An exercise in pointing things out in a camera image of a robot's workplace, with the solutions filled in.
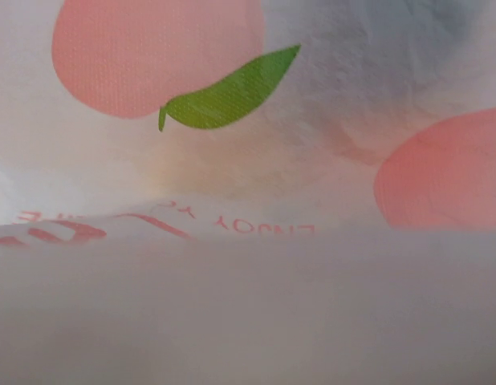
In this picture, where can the pink plastic bag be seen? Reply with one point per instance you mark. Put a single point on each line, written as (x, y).
(247, 192)

